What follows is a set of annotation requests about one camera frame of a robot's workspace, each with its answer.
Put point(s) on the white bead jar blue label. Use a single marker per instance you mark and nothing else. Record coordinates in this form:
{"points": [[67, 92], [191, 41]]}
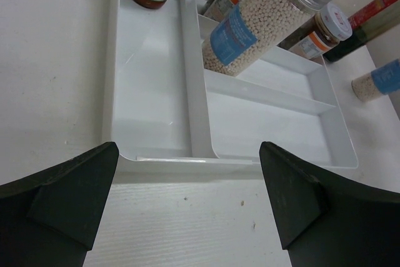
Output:
{"points": [[379, 82]]}

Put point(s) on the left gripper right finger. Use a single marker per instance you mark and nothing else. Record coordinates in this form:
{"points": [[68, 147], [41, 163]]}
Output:
{"points": [[324, 219]]}

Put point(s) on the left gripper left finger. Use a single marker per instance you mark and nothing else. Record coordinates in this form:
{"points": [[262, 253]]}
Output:
{"points": [[51, 218]]}

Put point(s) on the white divided organizer tray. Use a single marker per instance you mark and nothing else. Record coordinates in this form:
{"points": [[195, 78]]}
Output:
{"points": [[165, 111]]}

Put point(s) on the tall dark sauce bottle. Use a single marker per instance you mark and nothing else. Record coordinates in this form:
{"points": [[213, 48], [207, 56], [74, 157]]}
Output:
{"points": [[371, 21]]}

